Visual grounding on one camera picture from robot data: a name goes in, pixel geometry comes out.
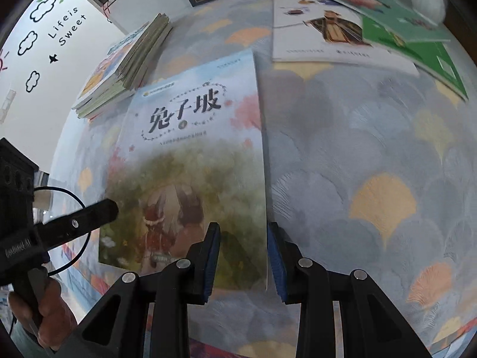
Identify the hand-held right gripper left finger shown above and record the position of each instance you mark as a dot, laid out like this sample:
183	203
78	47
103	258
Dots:
211	261

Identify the white ceramic vase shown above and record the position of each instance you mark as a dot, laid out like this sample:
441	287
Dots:
428	0

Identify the white wall switch panel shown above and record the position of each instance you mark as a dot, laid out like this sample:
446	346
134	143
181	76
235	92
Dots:
8	105

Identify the person's left forearm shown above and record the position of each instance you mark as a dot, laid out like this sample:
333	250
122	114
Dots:
24	345

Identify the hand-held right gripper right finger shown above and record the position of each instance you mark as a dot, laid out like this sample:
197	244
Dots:
275	268

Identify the white book dark robed figure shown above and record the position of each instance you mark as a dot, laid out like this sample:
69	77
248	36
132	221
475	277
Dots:
298	41

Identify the dark green paperback book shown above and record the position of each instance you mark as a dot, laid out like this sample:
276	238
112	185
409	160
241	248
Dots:
428	59

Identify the white bookshelf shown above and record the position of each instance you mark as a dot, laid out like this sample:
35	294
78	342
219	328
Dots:
149	11

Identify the person's left hand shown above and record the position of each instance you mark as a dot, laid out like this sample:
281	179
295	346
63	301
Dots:
56	317

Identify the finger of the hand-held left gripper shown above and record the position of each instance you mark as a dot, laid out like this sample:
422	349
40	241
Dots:
85	220

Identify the stack of thin books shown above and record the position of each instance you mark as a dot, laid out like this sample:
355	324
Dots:
123	63

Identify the pastel watercolor cover book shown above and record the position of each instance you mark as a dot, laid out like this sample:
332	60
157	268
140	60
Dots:
186	156

